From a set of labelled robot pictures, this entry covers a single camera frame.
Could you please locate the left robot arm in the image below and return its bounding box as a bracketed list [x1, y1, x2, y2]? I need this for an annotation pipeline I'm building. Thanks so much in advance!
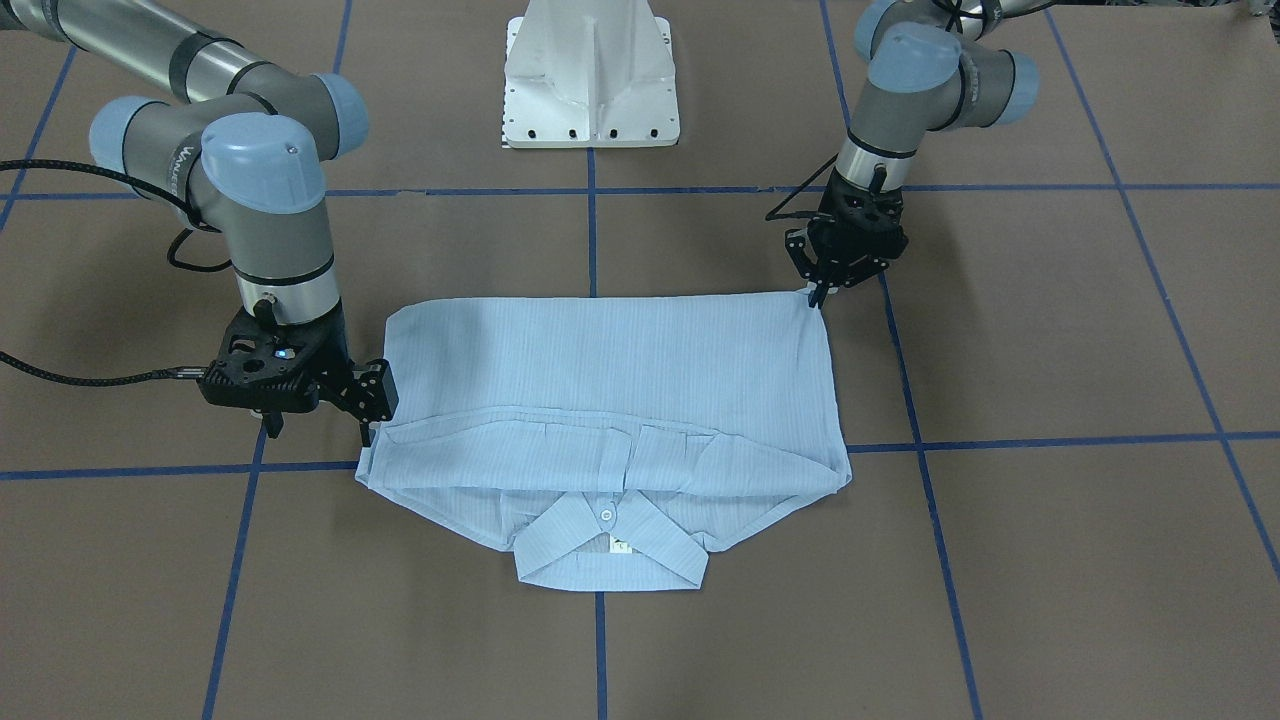
[783, 1, 1041, 309]

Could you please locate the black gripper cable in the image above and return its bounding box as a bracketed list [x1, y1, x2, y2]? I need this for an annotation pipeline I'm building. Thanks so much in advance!
[765, 155, 841, 223]
[0, 160, 236, 386]

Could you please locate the light blue button-up shirt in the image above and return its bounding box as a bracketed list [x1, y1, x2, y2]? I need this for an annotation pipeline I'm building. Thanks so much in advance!
[356, 291, 852, 592]

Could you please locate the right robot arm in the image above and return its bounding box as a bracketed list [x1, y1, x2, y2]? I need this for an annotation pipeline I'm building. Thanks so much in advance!
[3, 1, 398, 446]

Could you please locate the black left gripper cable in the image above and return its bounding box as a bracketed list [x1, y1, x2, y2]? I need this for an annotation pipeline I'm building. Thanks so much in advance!
[765, 155, 841, 223]

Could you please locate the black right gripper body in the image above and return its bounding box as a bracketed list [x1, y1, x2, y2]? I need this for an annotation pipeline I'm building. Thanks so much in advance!
[197, 301, 398, 423]

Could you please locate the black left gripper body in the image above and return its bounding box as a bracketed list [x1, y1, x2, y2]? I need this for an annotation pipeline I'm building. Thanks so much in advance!
[783, 179, 908, 292]

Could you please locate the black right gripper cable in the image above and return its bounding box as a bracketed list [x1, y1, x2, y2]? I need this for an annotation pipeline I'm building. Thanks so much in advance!
[0, 160, 236, 386]

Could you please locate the white camera pillar with base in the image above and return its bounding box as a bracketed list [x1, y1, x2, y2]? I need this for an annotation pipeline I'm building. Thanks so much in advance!
[500, 1, 681, 149]

